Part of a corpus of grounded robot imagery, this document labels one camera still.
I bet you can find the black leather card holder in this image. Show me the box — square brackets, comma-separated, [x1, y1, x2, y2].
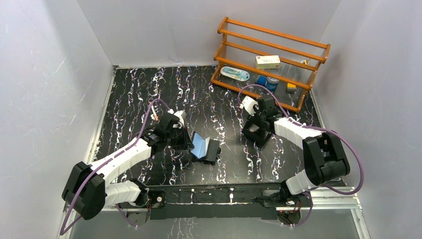
[190, 132, 221, 165]

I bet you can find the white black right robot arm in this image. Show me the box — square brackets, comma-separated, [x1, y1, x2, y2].
[241, 96, 350, 206]

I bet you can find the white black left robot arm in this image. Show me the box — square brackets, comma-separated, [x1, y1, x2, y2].
[62, 111, 194, 220]

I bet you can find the black tray with cards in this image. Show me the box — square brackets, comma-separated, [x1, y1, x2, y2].
[241, 116, 272, 147]

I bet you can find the small pen on table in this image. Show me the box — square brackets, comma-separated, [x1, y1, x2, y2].
[151, 106, 159, 121]

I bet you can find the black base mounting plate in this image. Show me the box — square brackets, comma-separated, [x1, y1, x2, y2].
[117, 183, 312, 221]

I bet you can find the white blue packaged item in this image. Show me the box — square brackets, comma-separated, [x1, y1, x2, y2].
[220, 66, 250, 82]

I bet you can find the small blue cube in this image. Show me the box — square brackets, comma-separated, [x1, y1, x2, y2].
[256, 76, 267, 86]

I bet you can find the blue round container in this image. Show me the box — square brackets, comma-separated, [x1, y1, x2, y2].
[266, 77, 280, 92]

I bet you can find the orange wooden shelf rack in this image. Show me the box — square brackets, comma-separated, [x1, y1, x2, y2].
[211, 16, 331, 112]

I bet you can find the white cardboard box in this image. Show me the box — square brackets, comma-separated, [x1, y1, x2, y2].
[255, 55, 281, 69]

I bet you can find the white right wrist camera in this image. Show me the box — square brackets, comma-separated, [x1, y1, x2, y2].
[239, 96, 258, 116]

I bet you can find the aluminium frame rail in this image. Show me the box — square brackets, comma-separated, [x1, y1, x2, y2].
[73, 184, 362, 218]

